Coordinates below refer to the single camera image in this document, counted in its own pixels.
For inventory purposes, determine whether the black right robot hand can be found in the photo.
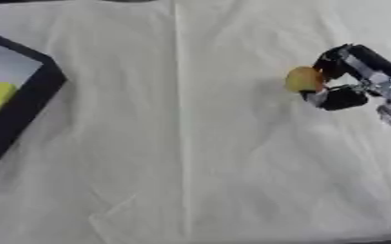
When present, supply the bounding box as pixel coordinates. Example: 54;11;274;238
298;43;391;112

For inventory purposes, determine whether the yellow orange toy fruit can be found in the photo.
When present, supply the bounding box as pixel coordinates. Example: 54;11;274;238
283;66;326;93

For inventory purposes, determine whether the black box with white inside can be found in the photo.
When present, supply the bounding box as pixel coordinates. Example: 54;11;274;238
0;30;69;179

